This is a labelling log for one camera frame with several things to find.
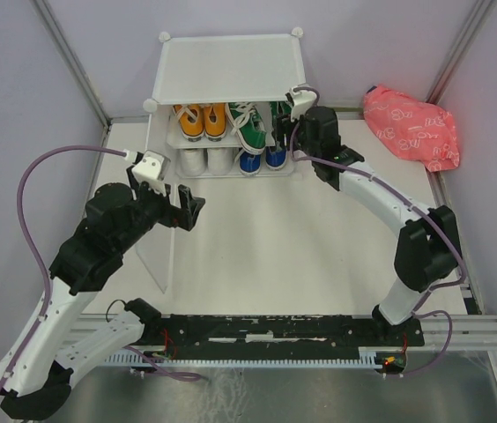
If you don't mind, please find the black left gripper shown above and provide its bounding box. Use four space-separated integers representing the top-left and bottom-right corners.
116 165 205 251

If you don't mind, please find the green canvas sneaker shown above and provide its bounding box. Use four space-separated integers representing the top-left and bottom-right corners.
270 101 292 146
225 102 266 155

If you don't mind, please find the blue canvas sneaker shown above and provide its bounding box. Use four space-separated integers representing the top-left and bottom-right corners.
237 151 261 176
265 146 287 171

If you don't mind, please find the white leather sneaker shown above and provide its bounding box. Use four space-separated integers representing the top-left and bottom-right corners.
180 149 206 177
207 148 234 176

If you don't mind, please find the orange canvas sneaker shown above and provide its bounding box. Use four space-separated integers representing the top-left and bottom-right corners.
203 103 226 142
173 104 204 142

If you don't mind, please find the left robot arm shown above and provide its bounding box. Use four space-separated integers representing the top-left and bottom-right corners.
0 182 205 420

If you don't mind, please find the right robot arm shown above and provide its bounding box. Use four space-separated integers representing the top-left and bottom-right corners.
272 106 464 345

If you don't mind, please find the white plastic shoe cabinet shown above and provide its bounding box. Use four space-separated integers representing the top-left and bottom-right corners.
143 27 306 179

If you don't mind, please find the pink patterned plastic bag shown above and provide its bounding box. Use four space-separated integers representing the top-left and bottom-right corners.
363 85 461 173

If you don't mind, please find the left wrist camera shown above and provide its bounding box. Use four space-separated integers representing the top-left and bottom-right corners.
123 150 171 197

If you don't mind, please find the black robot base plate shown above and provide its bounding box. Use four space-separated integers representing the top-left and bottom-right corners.
136 315 425 359

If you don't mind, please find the left aluminium frame post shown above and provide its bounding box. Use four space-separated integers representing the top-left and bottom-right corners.
30 0 111 129

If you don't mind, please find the aluminium corner frame post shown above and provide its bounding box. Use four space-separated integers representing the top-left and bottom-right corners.
426 0 497 104

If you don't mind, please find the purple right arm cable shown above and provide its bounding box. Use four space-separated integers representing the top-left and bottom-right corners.
286 87 468 380

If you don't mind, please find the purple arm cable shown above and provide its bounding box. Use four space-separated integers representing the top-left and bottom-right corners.
286 87 468 380
0 145 129 423

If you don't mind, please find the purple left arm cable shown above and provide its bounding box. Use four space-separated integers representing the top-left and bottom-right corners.
0 145 129 423

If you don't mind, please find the white slotted cable duct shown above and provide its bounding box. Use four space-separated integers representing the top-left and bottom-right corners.
98 347 386 367

